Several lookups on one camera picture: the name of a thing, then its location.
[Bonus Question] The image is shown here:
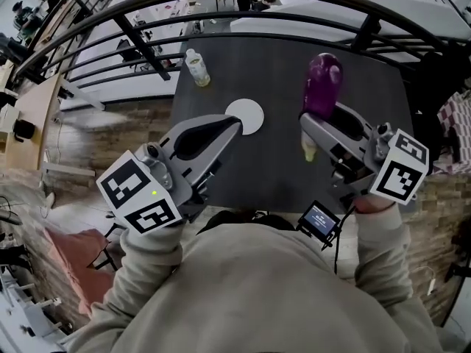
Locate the black office chair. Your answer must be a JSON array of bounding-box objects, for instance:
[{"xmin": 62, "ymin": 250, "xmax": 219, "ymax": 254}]
[{"xmin": 116, "ymin": 38, "xmax": 145, "ymax": 71}]

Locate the maroon checkered cloth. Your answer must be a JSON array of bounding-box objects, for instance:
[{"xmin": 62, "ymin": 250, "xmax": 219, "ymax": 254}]
[{"xmin": 436, "ymin": 90, "xmax": 471, "ymax": 176}]

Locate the person's left forearm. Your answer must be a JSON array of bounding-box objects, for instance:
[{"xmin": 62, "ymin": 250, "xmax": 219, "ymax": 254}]
[{"xmin": 112, "ymin": 221, "xmax": 185, "ymax": 302}]

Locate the white round plate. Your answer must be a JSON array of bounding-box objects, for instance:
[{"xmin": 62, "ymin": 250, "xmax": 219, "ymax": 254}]
[{"xmin": 224, "ymin": 99, "xmax": 265, "ymax": 136}]

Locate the person's right forearm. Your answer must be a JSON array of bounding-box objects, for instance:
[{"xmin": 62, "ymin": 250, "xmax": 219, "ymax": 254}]
[{"xmin": 353, "ymin": 196, "xmax": 415, "ymax": 301}]

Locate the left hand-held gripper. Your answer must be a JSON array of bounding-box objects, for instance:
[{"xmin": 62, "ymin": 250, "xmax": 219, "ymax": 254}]
[{"xmin": 96, "ymin": 115, "xmax": 245, "ymax": 235}]

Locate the black device cable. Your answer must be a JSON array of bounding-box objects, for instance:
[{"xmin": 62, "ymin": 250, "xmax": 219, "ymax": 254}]
[{"xmin": 330, "ymin": 206, "xmax": 356, "ymax": 276}]

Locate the white power cable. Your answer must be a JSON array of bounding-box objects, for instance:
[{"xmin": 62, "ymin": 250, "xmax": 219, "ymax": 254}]
[{"xmin": 43, "ymin": 112, "xmax": 64, "ymax": 165}]

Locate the black metal railing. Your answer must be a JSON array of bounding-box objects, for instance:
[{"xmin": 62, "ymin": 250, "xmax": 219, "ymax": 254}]
[{"xmin": 14, "ymin": 0, "xmax": 471, "ymax": 88}]

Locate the dark grey table top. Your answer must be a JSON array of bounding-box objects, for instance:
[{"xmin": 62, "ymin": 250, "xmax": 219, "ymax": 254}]
[{"xmin": 169, "ymin": 37, "xmax": 417, "ymax": 215}]

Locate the white power strip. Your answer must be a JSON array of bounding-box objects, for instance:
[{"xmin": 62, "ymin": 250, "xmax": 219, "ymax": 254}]
[{"xmin": 411, "ymin": 265, "xmax": 439, "ymax": 297}]

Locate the person's beige sweatshirt torso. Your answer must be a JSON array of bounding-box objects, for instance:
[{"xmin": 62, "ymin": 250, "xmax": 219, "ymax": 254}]
[{"xmin": 60, "ymin": 218, "xmax": 446, "ymax": 353}]

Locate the white wooden rack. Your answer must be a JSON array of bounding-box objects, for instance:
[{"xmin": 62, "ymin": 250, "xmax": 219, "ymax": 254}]
[{"xmin": 0, "ymin": 263, "xmax": 65, "ymax": 349}]

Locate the red fabric chair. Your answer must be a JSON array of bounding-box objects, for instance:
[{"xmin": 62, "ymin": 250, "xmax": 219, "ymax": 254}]
[{"xmin": 43, "ymin": 226, "xmax": 119, "ymax": 316}]

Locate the black box on desk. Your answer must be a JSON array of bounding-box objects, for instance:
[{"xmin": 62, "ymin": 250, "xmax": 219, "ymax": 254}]
[{"xmin": 13, "ymin": 119, "xmax": 36, "ymax": 143}]

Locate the small black screen device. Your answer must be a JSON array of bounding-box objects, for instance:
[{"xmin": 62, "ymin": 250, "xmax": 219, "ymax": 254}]
[{"xmin": 297, "ymin": 199, "xmax": 341, "ymax": 243}]

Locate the purple eggplant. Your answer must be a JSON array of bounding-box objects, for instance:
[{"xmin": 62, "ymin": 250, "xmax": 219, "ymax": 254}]
[{"xmin": 300, "ymin": 52, "xmax": 344, "ymax": 163}]

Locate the clear drink bottle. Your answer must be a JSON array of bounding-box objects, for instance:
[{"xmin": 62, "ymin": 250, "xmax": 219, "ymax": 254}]
[{"xmin": 185, "ymin": 48, "xmax": 211, "ymax": 88}]

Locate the light wooden desk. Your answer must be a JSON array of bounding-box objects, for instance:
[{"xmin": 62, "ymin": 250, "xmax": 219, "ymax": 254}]
[{"xmin": 5, "ymin": 72, "xmax": 63, "ymax": 171}]

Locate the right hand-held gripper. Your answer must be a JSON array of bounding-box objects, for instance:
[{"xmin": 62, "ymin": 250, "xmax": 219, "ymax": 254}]
[{"xmin": 299, "ymin": 103, "xmax": 431, "ymax": 207}]

